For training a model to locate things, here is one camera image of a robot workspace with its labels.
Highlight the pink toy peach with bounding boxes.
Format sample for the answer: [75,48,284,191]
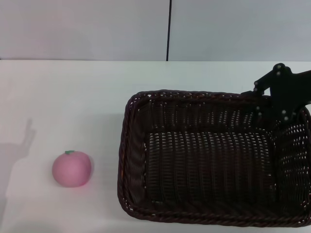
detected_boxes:
[52,150,93,188]

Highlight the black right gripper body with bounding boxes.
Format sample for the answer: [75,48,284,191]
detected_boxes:
[269,63,311,122]

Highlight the dark brown woven basket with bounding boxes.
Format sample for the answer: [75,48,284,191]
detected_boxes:
[117,89,311,228]

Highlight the black vertical wall strip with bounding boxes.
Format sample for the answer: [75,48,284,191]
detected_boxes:
[166,0,173,62]

